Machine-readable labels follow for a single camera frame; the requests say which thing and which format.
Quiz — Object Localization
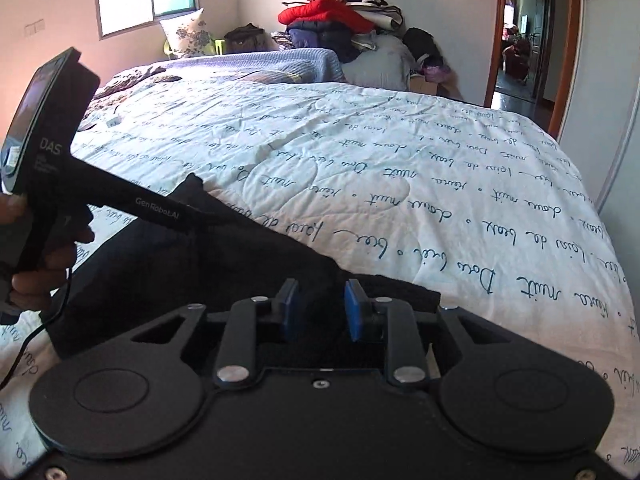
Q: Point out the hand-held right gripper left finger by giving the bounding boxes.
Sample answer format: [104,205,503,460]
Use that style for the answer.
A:
[131,278,302,389]

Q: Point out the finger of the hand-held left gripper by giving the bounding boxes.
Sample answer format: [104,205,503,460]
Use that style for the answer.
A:
[187,204,238,242]

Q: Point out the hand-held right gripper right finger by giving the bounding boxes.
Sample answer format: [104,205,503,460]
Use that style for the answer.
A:
[344,278,502,389]

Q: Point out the black pants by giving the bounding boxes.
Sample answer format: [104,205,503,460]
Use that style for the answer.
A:
[49,172,444,362]

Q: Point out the person's left hand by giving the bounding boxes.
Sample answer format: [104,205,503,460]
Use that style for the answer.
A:
[0,193,96,307]

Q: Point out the dark patterned cloth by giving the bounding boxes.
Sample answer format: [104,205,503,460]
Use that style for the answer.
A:
[94,72,182,100]

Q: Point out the white script-printed quilt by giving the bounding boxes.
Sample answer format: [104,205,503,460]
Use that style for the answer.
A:
[0,80,640,480]

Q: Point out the green plastic stool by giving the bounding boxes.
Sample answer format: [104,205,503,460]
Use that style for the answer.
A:
[164,36,227,57]

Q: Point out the blue knitted blanket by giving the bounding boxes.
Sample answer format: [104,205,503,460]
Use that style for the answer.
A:
[159,47,347,84]

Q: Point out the floral pillow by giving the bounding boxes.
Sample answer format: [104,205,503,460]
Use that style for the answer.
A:
[159,7,212,59]

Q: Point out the dark duffel bag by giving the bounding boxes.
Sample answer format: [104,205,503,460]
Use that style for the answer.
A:
[223,23,269,54]

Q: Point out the navy puffer jacket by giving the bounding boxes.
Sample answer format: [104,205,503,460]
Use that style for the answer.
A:
[287,20,357,64]

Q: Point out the grey fabric bundle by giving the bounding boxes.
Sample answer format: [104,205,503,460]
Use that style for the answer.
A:
[342,35,417,92]

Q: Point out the cardboard box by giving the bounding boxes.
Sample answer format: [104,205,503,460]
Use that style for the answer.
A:
[409,75,464,102]

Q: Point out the red puffer jacket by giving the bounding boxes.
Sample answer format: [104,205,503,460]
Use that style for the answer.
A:
[278,0,377,34]

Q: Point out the purple cloth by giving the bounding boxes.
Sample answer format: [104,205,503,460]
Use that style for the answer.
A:
[422,62,454,84]

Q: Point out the black bag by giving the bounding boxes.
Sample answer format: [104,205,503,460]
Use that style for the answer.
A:
[402,27,444,69]

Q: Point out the frosted sliding-door wardrobe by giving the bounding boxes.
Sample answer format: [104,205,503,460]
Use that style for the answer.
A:
[554,0,640,243]

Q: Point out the black cable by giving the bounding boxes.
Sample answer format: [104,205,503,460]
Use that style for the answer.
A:
[0,260,76,390]

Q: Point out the wooden door frame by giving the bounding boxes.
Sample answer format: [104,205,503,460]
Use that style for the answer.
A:
[483,0,584,139]

